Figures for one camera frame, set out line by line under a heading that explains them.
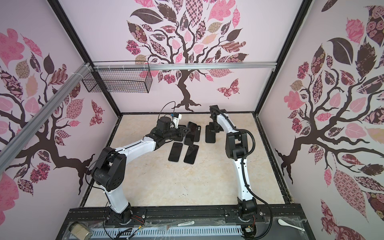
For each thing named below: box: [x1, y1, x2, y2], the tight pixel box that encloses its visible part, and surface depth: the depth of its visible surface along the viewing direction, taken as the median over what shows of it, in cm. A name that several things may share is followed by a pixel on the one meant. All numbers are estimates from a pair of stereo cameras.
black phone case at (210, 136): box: [205, 125, 216, 144], surface depth 106 cm
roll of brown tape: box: [68, 221, 92, 240], surface depth 69 cm
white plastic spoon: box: [277, 219, 305, 232], surface depth 72 cm
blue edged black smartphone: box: [168, 142, 183, 162], surface depth 100 cm
